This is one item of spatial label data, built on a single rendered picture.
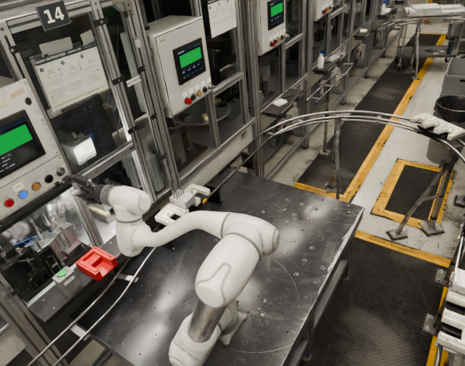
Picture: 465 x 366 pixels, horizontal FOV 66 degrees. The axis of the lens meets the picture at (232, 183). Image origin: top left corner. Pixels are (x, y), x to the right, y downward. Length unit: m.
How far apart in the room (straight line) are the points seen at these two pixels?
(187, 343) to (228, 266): 0.56
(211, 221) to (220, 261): 0.22
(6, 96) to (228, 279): 1.06
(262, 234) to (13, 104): 1.05
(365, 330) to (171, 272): 1.33
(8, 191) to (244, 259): 1.02
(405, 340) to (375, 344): 0.19
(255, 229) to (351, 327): 1.64
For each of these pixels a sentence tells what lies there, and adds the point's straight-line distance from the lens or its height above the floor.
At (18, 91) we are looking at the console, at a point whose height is 1.80.
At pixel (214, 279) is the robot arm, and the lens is 1.00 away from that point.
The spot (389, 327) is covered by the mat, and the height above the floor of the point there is 0.01.
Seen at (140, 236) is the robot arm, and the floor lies 1.27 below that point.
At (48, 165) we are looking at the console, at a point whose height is 1.47.
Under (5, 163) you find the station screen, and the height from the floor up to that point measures 1.58.
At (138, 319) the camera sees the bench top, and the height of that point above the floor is 0.68.
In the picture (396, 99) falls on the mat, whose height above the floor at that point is 0.01.
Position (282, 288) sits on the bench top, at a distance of 1.94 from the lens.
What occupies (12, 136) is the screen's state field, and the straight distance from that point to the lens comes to 1.59.
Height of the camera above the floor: 2.23
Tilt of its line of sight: 36 degrees down
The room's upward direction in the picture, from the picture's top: 7 degrees counter-clockwise
